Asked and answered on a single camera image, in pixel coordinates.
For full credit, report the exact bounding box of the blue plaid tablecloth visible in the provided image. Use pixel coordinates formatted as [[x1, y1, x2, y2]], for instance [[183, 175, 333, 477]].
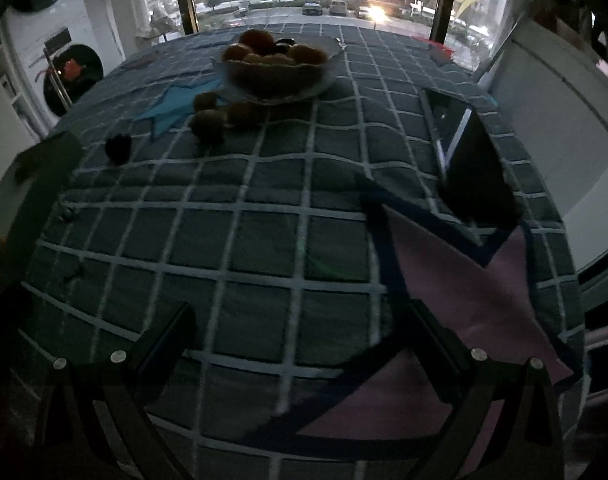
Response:
[[21, 22, 588, 480]]

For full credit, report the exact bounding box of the blue star patch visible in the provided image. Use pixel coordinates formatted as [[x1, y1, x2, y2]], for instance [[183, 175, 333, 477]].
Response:
[[133, 77, 225, 141]]

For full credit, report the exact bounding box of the glass fruit bowl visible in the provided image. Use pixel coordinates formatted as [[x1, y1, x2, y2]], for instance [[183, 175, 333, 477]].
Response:
[[212, 34, 346, 105]]

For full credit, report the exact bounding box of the dark plum fruit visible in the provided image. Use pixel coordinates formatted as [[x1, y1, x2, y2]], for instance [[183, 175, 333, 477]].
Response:
[[104, 133, 133, 167]]

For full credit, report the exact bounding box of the orange in bowl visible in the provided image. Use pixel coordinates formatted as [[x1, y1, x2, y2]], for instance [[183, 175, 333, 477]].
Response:
[[238, 29, 276, 56]]

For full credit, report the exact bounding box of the white cabinet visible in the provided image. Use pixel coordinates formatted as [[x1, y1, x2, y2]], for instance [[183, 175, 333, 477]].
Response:
[[489, 21, 608, 270]]

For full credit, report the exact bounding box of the black tablet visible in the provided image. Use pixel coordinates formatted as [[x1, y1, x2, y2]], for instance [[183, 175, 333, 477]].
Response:
[[419, 89, 522, 238]]

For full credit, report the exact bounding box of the white washing machine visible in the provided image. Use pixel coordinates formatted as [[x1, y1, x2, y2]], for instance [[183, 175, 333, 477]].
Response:
[[0, 4, 124, 132]]

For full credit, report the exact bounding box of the green brown fruit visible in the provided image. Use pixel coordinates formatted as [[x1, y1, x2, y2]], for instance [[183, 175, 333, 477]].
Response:
[[189, 110, 226, 156]]

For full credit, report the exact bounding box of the brown fruit near bowl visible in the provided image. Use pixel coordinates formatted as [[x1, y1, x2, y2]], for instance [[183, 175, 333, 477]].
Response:
[[192, 91, 218, 113]]

